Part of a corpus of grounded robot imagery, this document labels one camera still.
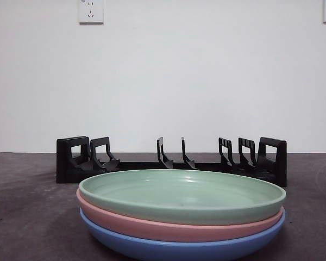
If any pale green round plate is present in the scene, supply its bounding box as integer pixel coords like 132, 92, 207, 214
78, 169, 286, 226

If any pink round plate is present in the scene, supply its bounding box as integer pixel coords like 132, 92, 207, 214
76, 189, 285, 243

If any blue round plate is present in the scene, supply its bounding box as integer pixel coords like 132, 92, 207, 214
79, 208, 286, 261

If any black plastic plate rack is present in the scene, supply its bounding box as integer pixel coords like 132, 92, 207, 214
56, 135, 287, 188

